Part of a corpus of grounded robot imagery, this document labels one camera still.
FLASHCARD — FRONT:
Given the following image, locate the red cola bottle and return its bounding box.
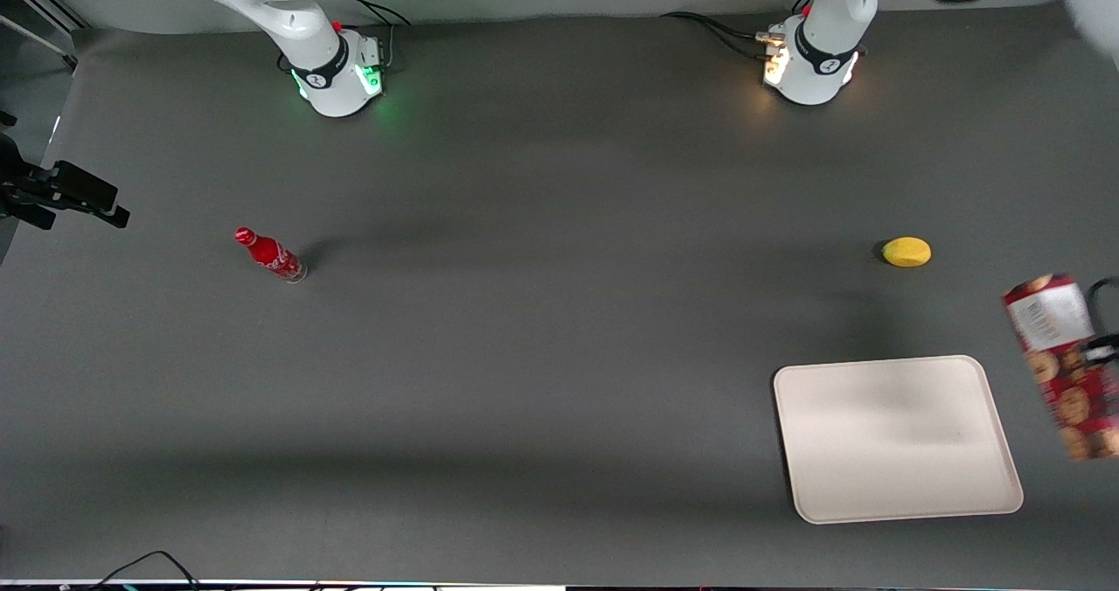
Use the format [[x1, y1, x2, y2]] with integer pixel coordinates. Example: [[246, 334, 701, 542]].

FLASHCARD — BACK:
[[233, 226, 309, 284]]

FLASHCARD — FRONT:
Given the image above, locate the yellow lemon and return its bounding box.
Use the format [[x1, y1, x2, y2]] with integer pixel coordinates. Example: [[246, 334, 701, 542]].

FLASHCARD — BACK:
[[880, 236, 933, 268]]

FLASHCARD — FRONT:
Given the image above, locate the black base cable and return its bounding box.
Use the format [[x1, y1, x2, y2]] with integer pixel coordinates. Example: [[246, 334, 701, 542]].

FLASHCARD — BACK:
[[332, 0, 413, 74], [659, 10, 782, 61]]

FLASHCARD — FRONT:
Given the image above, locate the beige plastic tray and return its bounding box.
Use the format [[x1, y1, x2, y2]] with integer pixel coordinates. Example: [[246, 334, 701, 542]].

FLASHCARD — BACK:
[[773, 355, 1025, 525]]

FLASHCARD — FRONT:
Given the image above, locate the red cookie box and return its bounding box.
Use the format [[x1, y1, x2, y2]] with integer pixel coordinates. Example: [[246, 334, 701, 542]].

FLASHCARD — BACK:
[[1001, 273, 1119, 462]]

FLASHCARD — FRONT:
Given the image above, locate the black cable at table edge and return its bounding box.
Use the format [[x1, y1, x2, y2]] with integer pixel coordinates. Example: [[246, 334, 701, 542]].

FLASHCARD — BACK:
[[86, 550, 204, 591]]

